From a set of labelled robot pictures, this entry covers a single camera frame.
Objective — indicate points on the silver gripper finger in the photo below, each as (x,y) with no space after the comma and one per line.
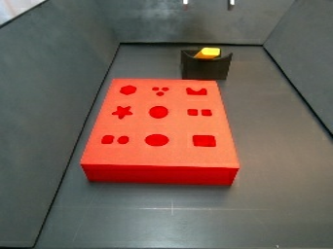
(185,3)
(231,4)

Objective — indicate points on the yellow square-circle peg object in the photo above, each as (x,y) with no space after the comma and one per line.
(208,53)

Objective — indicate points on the black curved regrasp stand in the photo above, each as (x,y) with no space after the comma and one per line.
(204,69)

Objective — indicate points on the red shape fixture block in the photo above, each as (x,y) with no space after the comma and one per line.
(161,133)

